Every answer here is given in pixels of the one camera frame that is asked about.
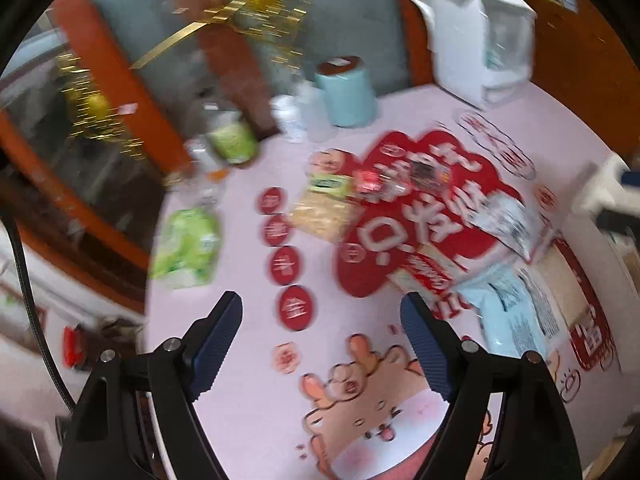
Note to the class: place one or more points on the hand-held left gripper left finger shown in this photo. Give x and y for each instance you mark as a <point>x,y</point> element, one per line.
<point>217,340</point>

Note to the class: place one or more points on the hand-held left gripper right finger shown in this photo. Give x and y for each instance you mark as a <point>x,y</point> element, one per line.
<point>425,350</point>

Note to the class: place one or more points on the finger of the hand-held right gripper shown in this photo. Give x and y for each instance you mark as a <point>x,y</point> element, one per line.
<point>631,178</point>
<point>620,221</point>

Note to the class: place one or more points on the white plastic bin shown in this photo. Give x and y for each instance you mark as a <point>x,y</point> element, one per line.
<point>590,190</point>

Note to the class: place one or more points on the red snack packet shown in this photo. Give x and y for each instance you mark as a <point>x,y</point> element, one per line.
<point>430,272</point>

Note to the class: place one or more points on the beige wafer packet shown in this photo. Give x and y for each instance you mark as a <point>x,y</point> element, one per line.
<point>567,285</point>

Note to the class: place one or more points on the light blue snack packet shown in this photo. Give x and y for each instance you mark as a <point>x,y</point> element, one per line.
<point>505,310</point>

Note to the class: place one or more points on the clear packet white print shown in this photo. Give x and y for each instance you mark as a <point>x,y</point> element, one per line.
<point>542,300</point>

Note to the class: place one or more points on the grey white red packet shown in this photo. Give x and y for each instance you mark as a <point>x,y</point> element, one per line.
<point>505,227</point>

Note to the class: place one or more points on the puffed rice cracker packet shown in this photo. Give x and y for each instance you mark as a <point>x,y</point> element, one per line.
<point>322,217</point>

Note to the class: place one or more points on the clear candy packet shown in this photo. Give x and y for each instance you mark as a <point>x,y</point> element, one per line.
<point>397,190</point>

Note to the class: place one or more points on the dark candy packet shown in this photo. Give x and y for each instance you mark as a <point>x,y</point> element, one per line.
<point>429,175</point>

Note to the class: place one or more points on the small red candy packet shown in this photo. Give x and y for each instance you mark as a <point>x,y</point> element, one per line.
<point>367,182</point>

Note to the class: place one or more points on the green pastry packet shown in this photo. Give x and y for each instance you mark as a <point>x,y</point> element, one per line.
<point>327,186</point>

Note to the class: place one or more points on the pink printed tablecloth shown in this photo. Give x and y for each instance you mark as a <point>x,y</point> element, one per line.
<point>235,250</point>

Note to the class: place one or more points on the green tissue pack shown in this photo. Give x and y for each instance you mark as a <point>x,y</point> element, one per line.
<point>187,247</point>

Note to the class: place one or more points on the red lid jar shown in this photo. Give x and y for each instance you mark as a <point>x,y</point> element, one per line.
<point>77,345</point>

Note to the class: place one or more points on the clear glass cup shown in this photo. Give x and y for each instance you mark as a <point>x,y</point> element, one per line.
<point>195,195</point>

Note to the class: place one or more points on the wooden cabinet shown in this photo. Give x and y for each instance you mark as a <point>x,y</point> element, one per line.
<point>575,20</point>

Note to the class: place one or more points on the metal can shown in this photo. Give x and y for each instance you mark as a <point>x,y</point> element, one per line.
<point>205,157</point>

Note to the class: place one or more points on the glass bottle green label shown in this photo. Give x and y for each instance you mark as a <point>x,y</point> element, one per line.
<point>232,137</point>

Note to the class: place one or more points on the clear squeeze wash bottle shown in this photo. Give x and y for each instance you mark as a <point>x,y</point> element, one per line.
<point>315,115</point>

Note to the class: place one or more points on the small gold door ornament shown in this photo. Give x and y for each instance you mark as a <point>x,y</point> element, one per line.
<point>95,105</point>

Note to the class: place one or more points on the light blue canister brown lid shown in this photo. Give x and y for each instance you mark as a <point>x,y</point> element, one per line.
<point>347,95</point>

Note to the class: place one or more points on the wooden framed glass door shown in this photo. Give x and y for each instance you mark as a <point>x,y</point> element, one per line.
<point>70,15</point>

